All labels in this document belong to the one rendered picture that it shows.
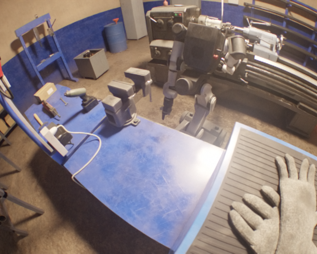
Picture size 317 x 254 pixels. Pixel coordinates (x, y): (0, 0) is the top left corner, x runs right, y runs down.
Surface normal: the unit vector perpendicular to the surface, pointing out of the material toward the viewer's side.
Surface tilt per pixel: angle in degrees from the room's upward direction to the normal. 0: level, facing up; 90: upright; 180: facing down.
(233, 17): 90
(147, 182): 0
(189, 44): 78
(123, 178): 0
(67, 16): 90
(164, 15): 90
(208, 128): 0
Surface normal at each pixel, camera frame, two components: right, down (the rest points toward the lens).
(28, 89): 0.84, 0.35
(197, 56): -0.57, 0.51
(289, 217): -0.42, -0.49
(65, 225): -0.10, -0.65
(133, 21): -0.53, 0.68
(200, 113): -0.57, 0.05
